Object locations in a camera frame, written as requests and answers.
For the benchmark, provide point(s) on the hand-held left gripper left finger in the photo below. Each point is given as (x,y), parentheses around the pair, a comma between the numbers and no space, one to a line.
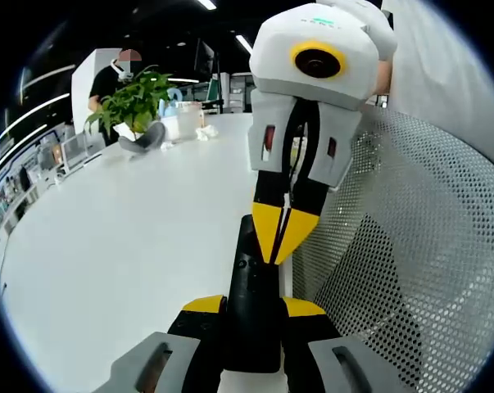
(181,348)

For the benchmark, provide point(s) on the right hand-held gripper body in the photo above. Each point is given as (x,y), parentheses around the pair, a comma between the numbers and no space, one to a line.
(271,61)

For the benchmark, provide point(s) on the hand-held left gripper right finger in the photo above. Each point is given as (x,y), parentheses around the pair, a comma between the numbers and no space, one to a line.
(318,356)

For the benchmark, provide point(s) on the black remote control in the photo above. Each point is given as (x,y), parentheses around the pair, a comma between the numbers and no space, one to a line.
(250,311)

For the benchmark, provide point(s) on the person's right hand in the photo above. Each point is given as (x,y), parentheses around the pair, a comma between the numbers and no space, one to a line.
(383,78)

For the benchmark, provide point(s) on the white crumpled tissue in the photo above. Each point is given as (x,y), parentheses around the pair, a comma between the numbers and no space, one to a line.
(207,132)

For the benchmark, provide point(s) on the clear plastic bag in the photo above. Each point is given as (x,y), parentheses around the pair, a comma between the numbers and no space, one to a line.
(188,120)

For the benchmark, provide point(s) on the potted green plant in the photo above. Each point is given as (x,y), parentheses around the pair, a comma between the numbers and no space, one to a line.
(132,102)

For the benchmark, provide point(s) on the white storage shelf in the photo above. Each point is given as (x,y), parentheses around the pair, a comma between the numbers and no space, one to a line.
(13,196)

